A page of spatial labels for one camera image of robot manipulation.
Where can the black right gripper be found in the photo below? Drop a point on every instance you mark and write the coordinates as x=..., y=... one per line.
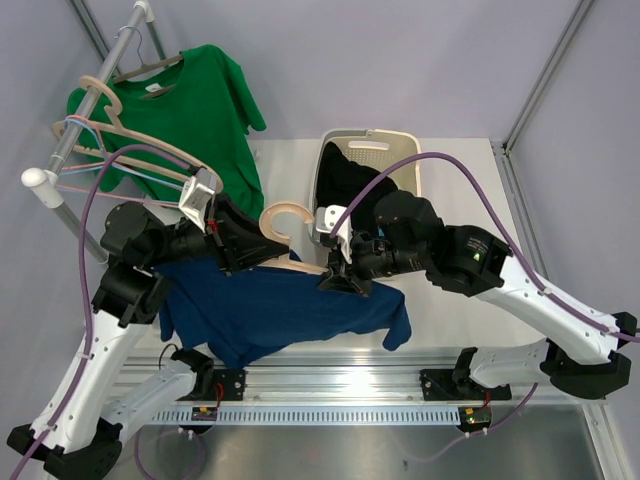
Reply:
x=346, y=283

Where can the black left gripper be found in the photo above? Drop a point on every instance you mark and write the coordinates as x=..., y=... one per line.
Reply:
x=248, y=246

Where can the beige wooden hanger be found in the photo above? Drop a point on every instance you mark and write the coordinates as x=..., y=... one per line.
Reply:
x=58, y=129
x=266, y=227
x=113, y=110

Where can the navy blue t shirt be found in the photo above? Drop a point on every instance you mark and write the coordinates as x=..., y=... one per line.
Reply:
x=254, y=313

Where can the black t shirt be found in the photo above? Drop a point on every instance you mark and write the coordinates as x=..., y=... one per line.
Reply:
x=340, y=180

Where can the green t shirt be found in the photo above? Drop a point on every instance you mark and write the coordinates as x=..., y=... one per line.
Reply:
x=201, y=105

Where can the beige wooden hanger front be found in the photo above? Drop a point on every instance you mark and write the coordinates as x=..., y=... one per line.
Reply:
x=58, y=129

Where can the pink wire hanger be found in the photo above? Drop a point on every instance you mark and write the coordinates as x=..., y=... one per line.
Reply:
x=83, y=123

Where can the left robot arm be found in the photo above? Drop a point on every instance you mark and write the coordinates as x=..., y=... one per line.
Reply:
x=80, y=434

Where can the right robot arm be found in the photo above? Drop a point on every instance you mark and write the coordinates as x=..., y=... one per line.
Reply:
x=579, y=353

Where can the cream plastic laundry basket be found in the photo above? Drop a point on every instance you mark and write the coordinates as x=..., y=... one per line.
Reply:
x=378, y=149

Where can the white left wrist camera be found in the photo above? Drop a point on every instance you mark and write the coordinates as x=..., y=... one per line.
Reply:
x=197, y=193

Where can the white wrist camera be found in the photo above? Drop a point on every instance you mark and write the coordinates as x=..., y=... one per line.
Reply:
x=330, y=230
x=197, y=193

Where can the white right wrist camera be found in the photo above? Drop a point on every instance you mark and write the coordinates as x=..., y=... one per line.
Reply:
x=330, y=230

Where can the aluminium mounting rail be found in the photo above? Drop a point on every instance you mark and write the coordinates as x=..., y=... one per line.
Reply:
x=357, y=378

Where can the white slotted cable duct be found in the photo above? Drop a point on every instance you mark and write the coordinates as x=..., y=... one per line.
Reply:
x=309, y=415

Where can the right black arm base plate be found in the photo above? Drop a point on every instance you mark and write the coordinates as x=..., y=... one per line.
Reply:
x=439, y=385

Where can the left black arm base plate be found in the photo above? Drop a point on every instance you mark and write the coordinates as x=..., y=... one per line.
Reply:
x=231, y=383

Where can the aluminium frame post right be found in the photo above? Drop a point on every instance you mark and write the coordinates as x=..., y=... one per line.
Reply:
x=549, y=71

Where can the aluminium frame post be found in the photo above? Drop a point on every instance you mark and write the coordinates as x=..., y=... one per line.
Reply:
x=549, y=71
x=89, y=24

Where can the aluminium frame post left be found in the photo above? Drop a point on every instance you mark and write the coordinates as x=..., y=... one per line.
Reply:
x=89, y=24

